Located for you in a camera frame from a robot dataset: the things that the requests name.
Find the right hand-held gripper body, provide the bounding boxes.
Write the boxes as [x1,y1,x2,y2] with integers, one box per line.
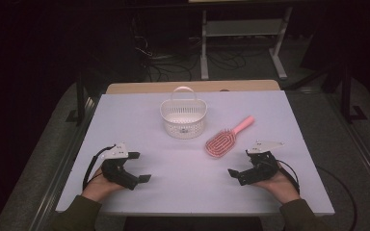
[237,139,284,187]

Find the long black floor cable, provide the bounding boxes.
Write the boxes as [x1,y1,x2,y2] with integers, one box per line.
[316,165,358,231]

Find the tangle of floor cables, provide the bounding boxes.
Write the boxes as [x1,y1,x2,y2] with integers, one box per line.
[131,15,264,83]

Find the metal frame rail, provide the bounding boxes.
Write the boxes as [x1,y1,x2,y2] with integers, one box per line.
[28,94,105,231]
[329,94,370,206]

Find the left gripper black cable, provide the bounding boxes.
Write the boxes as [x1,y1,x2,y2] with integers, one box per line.
[82,144,117,191]

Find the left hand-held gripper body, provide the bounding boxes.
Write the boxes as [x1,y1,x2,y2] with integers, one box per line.
[100,141,141,192]

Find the grey metal stand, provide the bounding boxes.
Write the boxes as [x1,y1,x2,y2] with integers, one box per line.
[199,6,294,81]

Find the pink hairbrush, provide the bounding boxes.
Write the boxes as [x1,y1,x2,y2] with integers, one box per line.
[204,115,255,159]

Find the black metal stand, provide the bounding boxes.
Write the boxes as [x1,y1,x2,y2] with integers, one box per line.
[340,62,369,124]
[66,71,89,127]

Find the person's right hand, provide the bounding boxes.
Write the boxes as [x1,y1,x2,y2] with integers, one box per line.
[252,162,301,205]

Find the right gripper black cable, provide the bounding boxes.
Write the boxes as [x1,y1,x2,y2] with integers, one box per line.
[276,159,301,195]

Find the person's left hand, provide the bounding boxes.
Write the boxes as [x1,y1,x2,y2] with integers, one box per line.
[81,167,126,203]

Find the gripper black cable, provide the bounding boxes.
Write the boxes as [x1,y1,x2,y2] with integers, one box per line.
[276,159,301,195]
[82,144,117,191]

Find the white plastic basket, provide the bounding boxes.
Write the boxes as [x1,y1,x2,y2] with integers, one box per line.
[159,86,208,140]

